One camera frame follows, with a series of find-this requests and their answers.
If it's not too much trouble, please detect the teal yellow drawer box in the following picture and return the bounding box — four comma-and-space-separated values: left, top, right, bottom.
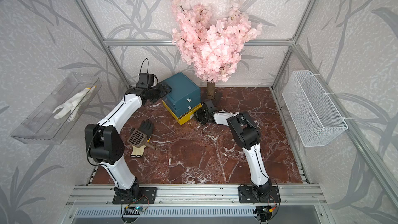
161, 72, 201, 117

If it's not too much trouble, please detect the yellow bottom drawer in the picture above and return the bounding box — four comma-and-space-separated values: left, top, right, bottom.
162, 101, 202, 125

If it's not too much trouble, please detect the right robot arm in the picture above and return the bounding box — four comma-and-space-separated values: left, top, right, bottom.
194, 99, 272, 196

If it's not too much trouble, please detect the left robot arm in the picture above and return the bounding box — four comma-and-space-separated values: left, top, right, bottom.
85, 82, 172, 190

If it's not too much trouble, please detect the brown slotted spatula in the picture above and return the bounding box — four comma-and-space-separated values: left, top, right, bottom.
127, 129, 158, 150

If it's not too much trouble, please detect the pink blossom artificial tree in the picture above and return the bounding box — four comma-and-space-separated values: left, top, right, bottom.
172, 0, 263, 98

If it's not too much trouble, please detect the white glove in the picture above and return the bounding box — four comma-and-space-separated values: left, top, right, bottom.
52, 86, 96, 122

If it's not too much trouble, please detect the left circuit board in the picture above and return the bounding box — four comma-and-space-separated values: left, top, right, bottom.
123, 206, 148, 216

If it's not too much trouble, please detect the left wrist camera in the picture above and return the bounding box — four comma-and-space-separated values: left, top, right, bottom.
136, 73, 155, 89

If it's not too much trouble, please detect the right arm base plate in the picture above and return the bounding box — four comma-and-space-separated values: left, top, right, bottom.
238, 184, 281, 204

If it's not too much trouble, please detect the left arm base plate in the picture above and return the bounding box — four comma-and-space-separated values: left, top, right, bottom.
112, 187, 157, 205

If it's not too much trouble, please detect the clear acrylic wall tray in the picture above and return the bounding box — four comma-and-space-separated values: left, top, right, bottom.
10, 73, 102, 145

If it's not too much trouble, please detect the white wire mesh basket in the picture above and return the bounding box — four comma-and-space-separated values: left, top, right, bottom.
282, 71, 348, 147

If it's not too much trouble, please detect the aluminium front rail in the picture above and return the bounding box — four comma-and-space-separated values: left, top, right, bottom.
65, 184, 327, 207

